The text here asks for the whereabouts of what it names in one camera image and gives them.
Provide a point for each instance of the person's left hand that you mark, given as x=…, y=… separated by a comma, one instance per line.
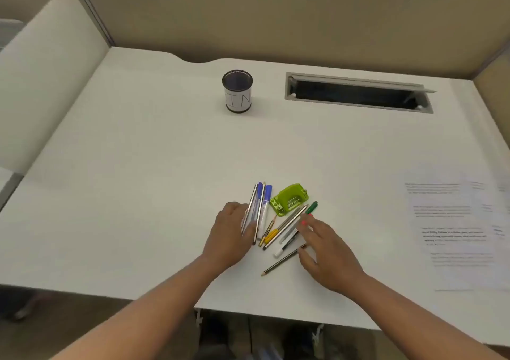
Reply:
x=227, y=240

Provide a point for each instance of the person's right hand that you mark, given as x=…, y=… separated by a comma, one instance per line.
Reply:
x=330, y=260

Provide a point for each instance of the yellow barrel pen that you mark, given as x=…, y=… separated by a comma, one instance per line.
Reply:
x=271, y=236

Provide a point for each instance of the pile of pens and pencils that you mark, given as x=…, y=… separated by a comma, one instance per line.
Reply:
x=264, y=208

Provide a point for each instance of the green capped pen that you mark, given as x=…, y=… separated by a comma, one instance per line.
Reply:
x=312, y=207

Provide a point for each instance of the green hole punch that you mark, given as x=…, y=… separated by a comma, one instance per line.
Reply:
x=289, y=196

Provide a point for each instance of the stack of printed paper sheets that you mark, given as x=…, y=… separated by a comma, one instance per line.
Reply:
x=458, y=252

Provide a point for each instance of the person's right forearm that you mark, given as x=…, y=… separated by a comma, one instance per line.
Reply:
x=406, y=324

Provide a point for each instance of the person's left forearm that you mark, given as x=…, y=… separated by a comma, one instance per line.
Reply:
x=151, y=316

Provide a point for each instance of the person's right black shoe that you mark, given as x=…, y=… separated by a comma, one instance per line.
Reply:
x=299, y=341

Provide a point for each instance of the black mesh pen cup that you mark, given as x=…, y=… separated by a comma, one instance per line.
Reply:
x=238, y=100

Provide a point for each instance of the cream rounded desk divider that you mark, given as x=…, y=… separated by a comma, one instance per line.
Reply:
x=48, y=84

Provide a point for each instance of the grey partition post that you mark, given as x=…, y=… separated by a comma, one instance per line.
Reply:
x=93, y=12

